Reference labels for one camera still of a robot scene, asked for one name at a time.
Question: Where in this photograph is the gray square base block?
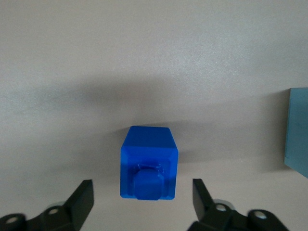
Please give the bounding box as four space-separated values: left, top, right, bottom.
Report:
283 88 308 180

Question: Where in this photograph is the blue plastic insert part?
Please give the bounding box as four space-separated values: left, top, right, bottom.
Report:
119 126 180 201

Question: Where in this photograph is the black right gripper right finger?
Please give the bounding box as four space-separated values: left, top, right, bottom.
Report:
189 178 248 231

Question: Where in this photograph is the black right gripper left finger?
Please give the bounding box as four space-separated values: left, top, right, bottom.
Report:
28 179 94 231

